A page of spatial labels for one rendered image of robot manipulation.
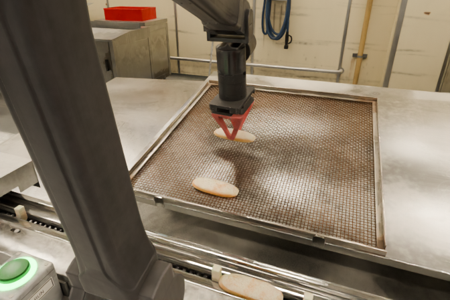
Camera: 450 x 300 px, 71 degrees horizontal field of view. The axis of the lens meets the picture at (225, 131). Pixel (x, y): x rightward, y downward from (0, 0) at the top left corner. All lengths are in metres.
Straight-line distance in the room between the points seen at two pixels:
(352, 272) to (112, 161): 0.48
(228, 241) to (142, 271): 0.32
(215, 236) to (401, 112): 0.58
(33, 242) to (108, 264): 0.37
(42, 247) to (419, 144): 0.79
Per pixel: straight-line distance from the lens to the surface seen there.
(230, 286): 0.53
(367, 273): 0.64
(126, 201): 0.29
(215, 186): 0.63
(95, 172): 0.25
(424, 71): 3.91
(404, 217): 0.65
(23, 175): 0.81
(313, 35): 4.08
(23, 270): 0.56
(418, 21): 3.80
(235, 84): 0.62
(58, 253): 0.63
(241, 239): 0.65
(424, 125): 0.91
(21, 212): 0.76
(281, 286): 0.54
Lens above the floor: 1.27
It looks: 25 degrees down
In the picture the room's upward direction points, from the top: straight up
